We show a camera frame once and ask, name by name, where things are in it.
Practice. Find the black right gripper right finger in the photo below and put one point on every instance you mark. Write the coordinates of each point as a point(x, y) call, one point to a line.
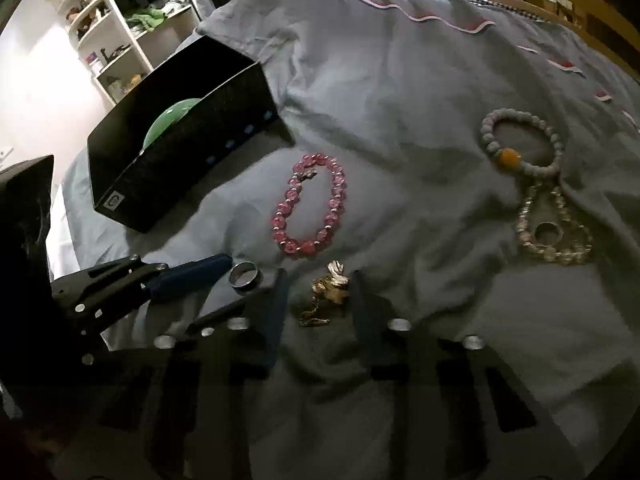
point(392, 348)

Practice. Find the gold flower brooch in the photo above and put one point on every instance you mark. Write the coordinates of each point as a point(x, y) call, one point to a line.
point(327, 294)

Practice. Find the white shelf unit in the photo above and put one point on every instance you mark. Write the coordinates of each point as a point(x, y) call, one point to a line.
point(122, 41)

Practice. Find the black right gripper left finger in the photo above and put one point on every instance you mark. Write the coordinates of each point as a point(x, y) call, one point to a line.
point(241, 341)

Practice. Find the black jewelry box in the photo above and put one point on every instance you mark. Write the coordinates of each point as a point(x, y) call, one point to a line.
point(139, 188)

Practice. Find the green jade bangle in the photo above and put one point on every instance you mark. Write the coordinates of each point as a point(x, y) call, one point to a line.
point(169, 117)

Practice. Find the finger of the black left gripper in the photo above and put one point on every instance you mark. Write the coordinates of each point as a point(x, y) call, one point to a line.
point(175, 283)

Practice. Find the grey bead bracelet orange bead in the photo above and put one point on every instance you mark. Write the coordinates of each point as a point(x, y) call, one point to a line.
point(522, 143)

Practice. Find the checkered bed sheet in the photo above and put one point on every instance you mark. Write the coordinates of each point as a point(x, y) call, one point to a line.
point(524, 9)

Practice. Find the grey duvet with red trim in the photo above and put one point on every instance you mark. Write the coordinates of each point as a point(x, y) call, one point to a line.
point(530, 287)

